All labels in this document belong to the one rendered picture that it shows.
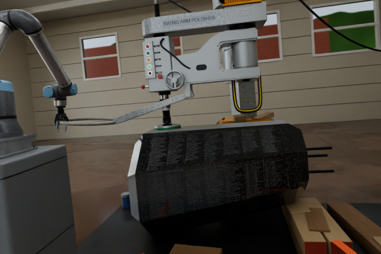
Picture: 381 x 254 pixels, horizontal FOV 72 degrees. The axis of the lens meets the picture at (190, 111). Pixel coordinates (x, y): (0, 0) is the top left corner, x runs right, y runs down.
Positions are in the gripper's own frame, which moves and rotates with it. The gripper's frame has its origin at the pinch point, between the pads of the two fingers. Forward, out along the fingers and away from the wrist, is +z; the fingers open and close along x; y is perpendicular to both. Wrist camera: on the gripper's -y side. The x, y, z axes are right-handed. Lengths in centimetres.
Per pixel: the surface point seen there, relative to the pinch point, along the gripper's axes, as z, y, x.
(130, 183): 30, 63, 43
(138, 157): 14, 61, 49
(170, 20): -85, 45, 80
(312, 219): 48, 124, 143
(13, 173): 0, 115, -13
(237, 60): -54, 67, 124
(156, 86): -35, 39, 69
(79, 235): 85, 14, 9
